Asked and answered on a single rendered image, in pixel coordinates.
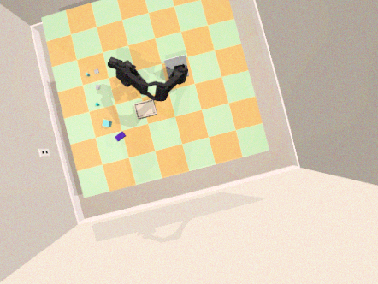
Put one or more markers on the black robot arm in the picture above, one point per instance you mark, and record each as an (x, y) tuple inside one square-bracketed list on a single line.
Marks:
[(124, 71)]

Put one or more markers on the purple rectangular block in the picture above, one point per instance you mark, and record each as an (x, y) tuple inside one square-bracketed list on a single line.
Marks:
[(120, 136)]

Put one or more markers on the beige shallow tray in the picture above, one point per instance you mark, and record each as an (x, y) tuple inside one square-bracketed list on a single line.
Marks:
[(145, 109)]

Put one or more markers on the light blue block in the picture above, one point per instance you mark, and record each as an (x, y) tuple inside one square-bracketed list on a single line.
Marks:
[(107, 123)]

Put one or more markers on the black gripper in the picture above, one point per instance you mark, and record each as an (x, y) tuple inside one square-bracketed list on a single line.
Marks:
[(138, 75)]

